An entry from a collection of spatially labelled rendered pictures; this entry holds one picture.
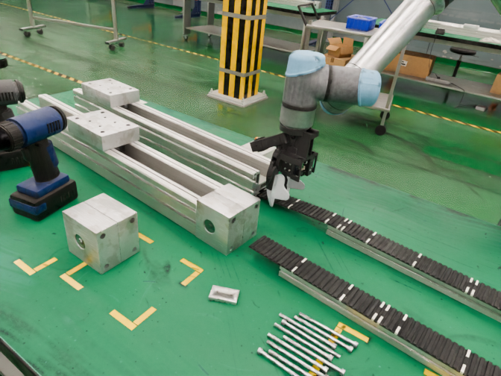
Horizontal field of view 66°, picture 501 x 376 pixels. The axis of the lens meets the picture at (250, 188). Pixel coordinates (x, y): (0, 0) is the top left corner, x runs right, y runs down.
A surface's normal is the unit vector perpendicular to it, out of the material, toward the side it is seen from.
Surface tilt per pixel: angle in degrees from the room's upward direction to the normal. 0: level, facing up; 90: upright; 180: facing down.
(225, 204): 0
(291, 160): 90
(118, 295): 0
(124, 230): 90
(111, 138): 90
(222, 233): 90
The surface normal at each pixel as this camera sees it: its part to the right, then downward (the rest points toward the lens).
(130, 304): 0.10, -0.86
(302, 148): -0.62, 0.34
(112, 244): 0.81, 0.36
